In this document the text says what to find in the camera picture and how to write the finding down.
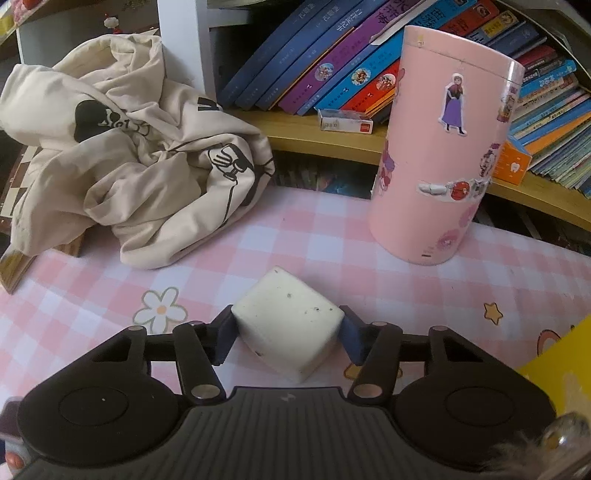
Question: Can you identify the row of colourful books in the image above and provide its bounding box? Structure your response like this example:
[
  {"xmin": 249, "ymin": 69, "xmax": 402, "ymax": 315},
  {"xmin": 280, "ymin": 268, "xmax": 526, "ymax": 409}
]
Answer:
[{"xmin": 217, "ymin": 0, "xmax": 591, "ymax": 195}]

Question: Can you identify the small white blue red box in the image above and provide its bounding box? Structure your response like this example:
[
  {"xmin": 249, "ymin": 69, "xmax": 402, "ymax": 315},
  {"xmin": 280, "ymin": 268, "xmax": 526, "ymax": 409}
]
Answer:
[{"xmin": 316, "ymin": 108, "xmax": 374, "ymax": 136}]

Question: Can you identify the pink stickered canister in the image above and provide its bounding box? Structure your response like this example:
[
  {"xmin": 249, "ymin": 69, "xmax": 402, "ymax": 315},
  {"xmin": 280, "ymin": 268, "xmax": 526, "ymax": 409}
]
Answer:
[{"xmin": 368, "ymin": 25, "xmax": 526, "ymax": 267}]

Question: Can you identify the small orange box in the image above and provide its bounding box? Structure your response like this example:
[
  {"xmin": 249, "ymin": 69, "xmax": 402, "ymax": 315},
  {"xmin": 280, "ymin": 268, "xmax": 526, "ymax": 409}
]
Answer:
[{"xmin": 492, "ymin": 138, "xmax": 534, "ymax": 186}]

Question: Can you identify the yellow cardboard box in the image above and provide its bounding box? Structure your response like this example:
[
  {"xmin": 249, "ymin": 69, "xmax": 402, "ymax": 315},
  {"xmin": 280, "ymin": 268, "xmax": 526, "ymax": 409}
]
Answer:
[{"xmin": 515, "ymin": 316, "xmax": 591, "ymax": 416}]

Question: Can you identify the beige printed cloth bag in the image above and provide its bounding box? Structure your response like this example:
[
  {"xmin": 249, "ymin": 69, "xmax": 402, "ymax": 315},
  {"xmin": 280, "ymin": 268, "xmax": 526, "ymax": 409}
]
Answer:
[{"xmin": 0, "ymin": 34, "xmax": 276, "ymax": 270}]

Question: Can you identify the wooden bookshelf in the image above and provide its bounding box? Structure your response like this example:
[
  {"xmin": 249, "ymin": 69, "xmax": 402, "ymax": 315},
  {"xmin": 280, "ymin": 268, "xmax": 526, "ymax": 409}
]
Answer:
[{"xmin": 157, "ymin": 0, "xmax": 591, "ymax": 232}]

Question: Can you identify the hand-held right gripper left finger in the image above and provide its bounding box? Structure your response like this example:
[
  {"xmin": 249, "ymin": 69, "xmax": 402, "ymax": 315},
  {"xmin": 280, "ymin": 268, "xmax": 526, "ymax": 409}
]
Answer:
[{"xmin": 85, "ymin": 305, "xmax": 238, "ymax": 407}]

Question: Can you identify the off-white cube block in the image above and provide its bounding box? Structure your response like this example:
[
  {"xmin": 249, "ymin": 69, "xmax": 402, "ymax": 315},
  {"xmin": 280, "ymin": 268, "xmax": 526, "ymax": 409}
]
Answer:
[{"xmin": 231, "ymin": 266, "xmax": 346, "ymax": 384}]

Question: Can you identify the pink checked tablecloth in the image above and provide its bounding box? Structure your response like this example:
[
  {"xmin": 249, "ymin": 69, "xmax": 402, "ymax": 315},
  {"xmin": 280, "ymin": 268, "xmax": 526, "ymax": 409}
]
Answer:
[{"xmin": 0, "ymin": 185, "xmax": 591, "ymax": 416}]

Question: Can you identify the wooden chessboard box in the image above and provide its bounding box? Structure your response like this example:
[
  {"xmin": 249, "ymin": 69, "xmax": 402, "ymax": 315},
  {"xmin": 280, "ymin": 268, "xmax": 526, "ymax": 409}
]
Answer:
[{"xmin": 0, "ymin": 145, "xmax": 84, "ymax": 296}]

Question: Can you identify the furry keychain with clear ball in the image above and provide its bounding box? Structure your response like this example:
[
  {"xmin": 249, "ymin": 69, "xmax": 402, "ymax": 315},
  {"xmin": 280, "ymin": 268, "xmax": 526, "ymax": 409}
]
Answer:
[{"xmin": 489, "ymin": 413, "xmax": 591, "ymax": 480}]

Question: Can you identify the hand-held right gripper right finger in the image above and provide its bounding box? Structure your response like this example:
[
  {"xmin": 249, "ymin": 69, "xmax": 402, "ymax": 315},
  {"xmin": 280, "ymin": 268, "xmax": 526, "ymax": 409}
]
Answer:
[{"xmin": 338, "ymin": 305, "xmax": 497, "ymax": 402}]

